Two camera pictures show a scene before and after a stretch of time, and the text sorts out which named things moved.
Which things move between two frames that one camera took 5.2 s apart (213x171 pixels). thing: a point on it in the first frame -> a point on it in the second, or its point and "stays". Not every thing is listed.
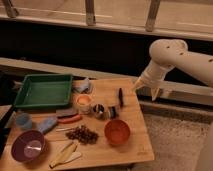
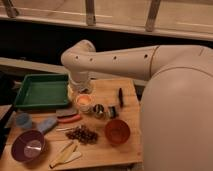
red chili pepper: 68,118 stays
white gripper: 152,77 -> 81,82
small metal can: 112,112 stays
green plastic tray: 44,90 stays
